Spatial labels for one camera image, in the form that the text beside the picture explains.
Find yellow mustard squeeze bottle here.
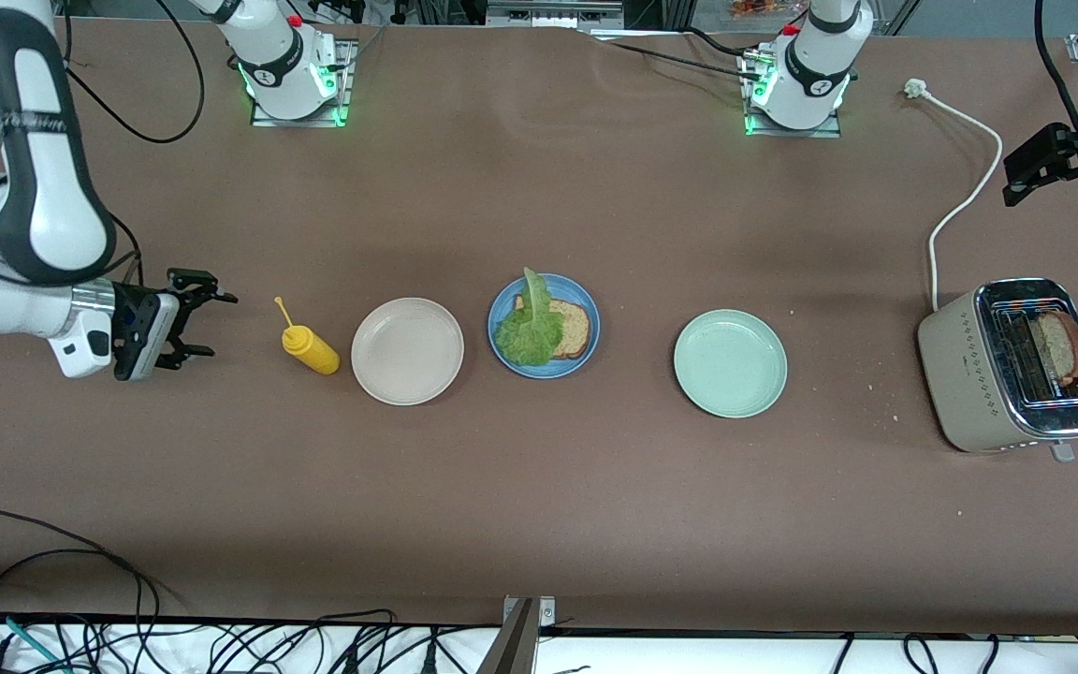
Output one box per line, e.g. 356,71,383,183
274,297,342,376

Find green lettuce leaf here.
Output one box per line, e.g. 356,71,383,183
494,268,566,368

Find brown bread slice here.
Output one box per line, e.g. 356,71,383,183
1030,309,1078,387
513,296,593,360

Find beige round plate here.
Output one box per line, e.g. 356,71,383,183
351,298,465,407

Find light green round plate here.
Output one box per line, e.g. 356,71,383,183
673,309,789,419

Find blue round plate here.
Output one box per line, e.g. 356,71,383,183
488,272,602,379

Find beige chrome toaster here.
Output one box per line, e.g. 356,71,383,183
917,277,1078,463

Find grey power strip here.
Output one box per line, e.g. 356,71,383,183
486,0,626,29

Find white toaster power cable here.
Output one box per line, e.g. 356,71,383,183
904,79,1004,313

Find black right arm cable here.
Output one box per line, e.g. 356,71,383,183
0,0,206,291

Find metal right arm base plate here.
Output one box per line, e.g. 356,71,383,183
251,39,357,127

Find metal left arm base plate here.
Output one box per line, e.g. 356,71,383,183
743,51,844,139

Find teal cable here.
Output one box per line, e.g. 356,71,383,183
0,611,67,673

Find black cable bundle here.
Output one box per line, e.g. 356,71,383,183
0,608,503,674

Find thin black base cable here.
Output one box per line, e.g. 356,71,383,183
586,28,769,81

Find metal table edge bracket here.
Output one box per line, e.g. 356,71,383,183
476,595,557,674

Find small black cable loops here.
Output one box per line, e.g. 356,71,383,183
829,634,1003,674

